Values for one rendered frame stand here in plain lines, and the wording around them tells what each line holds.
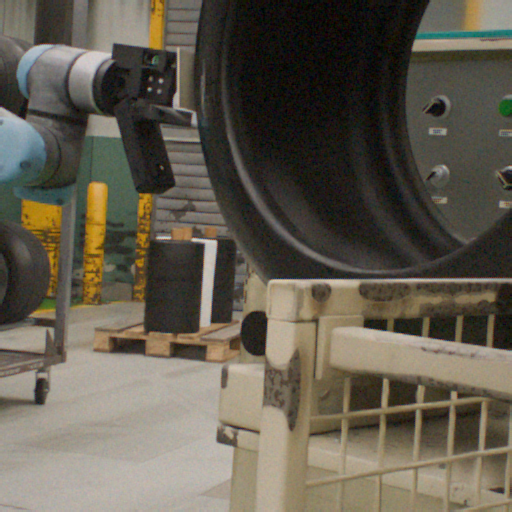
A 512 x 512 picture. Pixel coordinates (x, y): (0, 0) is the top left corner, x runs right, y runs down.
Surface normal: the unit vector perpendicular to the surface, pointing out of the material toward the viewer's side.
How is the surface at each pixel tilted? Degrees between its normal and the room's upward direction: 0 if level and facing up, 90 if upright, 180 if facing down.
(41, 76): 85
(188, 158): 90
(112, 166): 90
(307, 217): 54
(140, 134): 65
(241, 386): 90
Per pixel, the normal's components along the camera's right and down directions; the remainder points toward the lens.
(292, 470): 0.73, 0.08
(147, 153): 0.68, -0.35
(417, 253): -0.59, -0.15
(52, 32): -0.35, 0.03
